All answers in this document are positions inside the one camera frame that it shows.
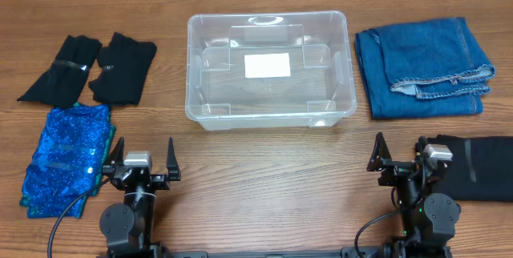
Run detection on blue denim jeans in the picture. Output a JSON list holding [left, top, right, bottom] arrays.
[[355, 17, 496, 119]]

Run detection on blue sequin fabric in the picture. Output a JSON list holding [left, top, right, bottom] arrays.
[[20, 103, 116, 219]]

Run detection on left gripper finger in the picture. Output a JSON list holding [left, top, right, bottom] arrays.
[[104, 137, 124, 166], [166, 137, 180, 176]]

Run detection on black garment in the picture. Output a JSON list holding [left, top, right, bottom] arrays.
[[428, 135, 512, 202]]

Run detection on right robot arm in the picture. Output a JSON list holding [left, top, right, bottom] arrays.
[[366, 132, 461, 258]]

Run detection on black cloth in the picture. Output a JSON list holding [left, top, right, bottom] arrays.
[[88, 32, 157, 105], [18, 35, 102, 108]]

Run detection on white label in bin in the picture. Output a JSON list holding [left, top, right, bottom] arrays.
[[244, 53, 291, 79]]

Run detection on clear plastic storage bin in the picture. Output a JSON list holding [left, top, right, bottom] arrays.
[[185, 10, 357, 131]]

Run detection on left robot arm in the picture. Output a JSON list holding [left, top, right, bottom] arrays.
[[99, 137, 181, 258]]

